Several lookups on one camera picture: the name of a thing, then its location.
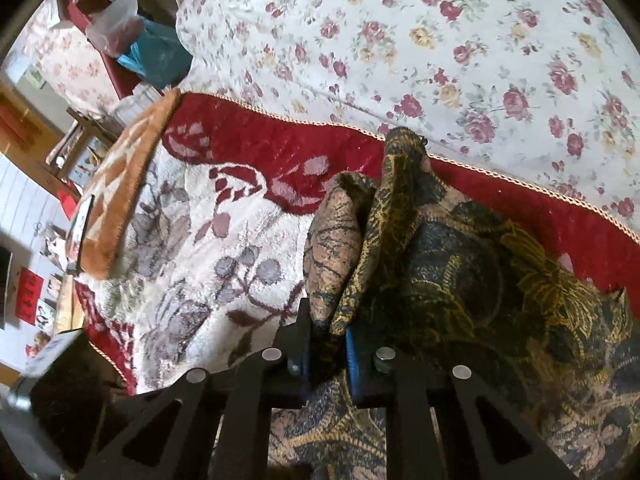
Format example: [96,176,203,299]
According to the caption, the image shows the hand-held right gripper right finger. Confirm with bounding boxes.
[344,329,577,480]

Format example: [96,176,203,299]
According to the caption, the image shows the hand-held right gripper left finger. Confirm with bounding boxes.
[75,299,315,480]

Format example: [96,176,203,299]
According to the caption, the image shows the dark gold patterned garment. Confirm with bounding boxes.
[267,127,637,480]

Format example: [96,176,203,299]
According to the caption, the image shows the red paper sheet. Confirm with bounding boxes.
[14,267,43,323]

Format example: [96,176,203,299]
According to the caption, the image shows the red white floral blanket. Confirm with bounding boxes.
[72,91,640,397]

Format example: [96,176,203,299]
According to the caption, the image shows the black flat device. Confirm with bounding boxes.
[69,194,97,267]

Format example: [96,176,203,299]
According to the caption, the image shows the orange white patterned cushion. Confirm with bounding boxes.
[65,87,182,282]

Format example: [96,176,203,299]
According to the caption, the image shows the white ribbed stack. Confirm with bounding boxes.
[112,87,169,134]

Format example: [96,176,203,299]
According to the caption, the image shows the white rose print quilt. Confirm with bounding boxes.
[175,0,640,235]

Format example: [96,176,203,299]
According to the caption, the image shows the teal plastic bag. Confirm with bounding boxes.
[116,16,194,91]

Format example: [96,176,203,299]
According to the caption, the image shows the pale floral cloth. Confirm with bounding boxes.
[22,7,124,112]

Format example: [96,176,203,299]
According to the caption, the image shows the clear plastic bag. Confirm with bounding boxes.
[85,0,147,59]

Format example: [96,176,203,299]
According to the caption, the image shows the wooden frame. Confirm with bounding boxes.
[45,105,119,187]

